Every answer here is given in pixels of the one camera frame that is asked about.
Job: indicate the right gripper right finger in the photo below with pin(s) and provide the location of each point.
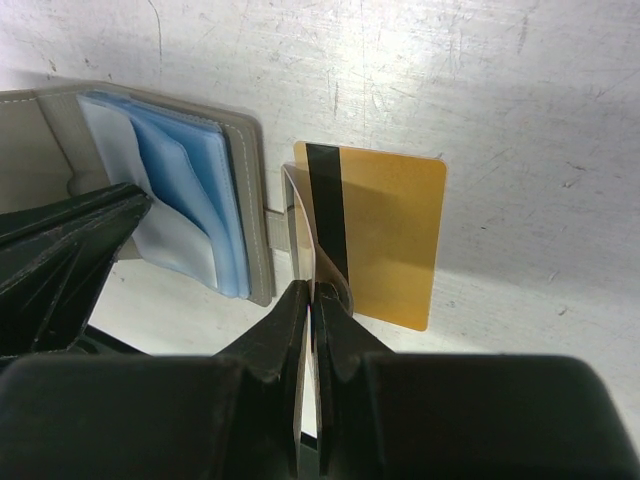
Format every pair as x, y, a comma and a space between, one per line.
388, 415

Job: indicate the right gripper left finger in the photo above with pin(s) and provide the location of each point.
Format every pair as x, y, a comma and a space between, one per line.
233, 415

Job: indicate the gold card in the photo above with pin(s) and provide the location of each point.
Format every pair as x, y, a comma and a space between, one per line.
312, 264
378, 217

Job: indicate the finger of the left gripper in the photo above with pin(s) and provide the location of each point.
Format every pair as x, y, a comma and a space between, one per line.
55, 261

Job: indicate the grey card holder wallet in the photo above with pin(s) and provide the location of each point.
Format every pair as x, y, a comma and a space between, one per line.
200, 165

